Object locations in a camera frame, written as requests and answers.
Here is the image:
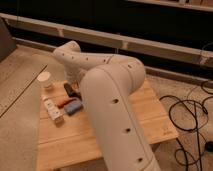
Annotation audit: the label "red marker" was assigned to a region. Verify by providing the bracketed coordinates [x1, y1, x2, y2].
[56, 98, 76, 109]

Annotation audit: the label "black floor cables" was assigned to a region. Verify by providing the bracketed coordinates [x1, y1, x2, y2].
[159, 41, 213, 171]

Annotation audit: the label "white shelf rail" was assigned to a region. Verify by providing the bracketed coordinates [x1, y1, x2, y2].
[0, 13, 213, 68]

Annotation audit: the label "white paper cup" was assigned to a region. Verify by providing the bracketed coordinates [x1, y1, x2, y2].
[37, 71, 53, 90]

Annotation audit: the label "white rectangular box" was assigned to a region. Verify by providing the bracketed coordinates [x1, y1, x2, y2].
[42, 96, 64, 126]

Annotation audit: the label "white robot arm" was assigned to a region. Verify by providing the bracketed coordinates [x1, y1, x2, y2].
[53, 41, 161, 171]

